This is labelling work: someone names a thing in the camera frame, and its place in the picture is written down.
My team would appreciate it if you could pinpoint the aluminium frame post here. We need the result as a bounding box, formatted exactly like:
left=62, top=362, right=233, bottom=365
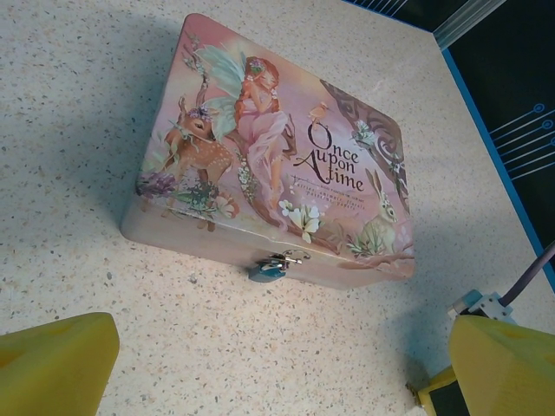
left=433, top=0, right=508, bottom=49

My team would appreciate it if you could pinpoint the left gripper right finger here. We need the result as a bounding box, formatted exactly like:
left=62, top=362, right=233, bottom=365
left=449, top=315, right=555, bottom=416

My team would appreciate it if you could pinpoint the pink fairy print tin box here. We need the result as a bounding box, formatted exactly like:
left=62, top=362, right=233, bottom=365
left=120, top=12, right=416, bottom=281

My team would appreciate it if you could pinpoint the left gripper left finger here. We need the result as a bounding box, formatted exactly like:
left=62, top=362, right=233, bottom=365
left=0, top=312, right=121, bottom=416

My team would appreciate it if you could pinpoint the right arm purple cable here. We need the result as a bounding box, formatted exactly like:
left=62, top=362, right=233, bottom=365
left=498, top=240, right=555, bottom=304

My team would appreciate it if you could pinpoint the dark circuit print side panel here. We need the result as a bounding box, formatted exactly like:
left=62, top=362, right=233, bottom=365
left=446, top=0, right=555, bottom=278

